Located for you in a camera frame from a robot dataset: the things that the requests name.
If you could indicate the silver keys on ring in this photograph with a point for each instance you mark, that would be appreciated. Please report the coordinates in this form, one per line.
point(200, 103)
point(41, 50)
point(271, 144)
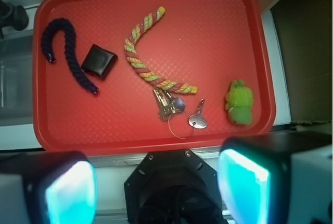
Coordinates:
point(170, 106)

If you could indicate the black tripod knob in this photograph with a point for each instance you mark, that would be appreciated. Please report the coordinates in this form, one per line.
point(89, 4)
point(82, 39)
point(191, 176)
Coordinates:
point(13, 16)

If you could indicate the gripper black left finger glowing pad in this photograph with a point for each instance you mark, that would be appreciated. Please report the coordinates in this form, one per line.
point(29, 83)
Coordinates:
point(47, 187)

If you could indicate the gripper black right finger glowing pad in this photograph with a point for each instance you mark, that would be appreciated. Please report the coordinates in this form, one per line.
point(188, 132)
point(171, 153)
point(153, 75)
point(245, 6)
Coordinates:
point(280, 177)

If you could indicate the red plastic tray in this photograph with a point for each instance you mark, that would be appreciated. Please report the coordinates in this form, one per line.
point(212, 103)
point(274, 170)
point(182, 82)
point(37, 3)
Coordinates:
point(205, 43)

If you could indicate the green plush turtle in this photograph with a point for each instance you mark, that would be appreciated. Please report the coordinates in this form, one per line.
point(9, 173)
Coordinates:
point(239, 103)

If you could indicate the black leather pouch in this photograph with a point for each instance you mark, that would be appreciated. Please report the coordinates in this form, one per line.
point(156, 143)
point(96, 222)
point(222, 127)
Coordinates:
point(99, 61)

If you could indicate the clear plastic bin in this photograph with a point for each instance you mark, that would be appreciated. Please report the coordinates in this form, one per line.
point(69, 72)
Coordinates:
point(16, 79)

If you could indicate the brown cardboard box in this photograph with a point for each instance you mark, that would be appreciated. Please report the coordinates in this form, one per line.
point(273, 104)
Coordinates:
point(304, 35)

